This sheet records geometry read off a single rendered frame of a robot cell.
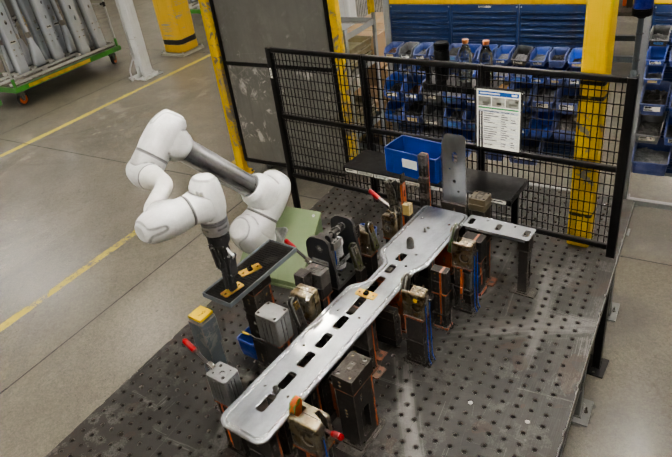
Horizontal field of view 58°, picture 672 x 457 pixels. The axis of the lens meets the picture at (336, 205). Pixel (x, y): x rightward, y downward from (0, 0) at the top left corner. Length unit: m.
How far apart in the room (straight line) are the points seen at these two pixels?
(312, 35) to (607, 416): 3.08
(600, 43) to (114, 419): 2.36
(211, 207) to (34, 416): 2.20
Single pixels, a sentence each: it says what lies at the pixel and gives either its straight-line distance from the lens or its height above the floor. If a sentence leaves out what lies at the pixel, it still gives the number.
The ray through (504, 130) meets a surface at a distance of 2.86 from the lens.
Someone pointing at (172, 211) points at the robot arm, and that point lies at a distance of 1.88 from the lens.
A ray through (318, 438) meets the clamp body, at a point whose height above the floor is 1.03.
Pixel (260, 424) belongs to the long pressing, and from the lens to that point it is 1.92.
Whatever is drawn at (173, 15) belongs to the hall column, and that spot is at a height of 0.61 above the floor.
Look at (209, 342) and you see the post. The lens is 2.14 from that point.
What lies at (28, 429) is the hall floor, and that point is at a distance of 3.79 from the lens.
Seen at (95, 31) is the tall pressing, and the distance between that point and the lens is 10.12.
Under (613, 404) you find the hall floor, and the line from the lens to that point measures 3.32.
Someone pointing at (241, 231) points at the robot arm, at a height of 1.04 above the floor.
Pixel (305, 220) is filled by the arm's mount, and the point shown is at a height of 0.95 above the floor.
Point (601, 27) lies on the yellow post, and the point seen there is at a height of 1.73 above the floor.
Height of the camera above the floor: 2.43
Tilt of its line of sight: 30 degrees down
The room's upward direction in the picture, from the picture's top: 8 degrees counter-clockwise
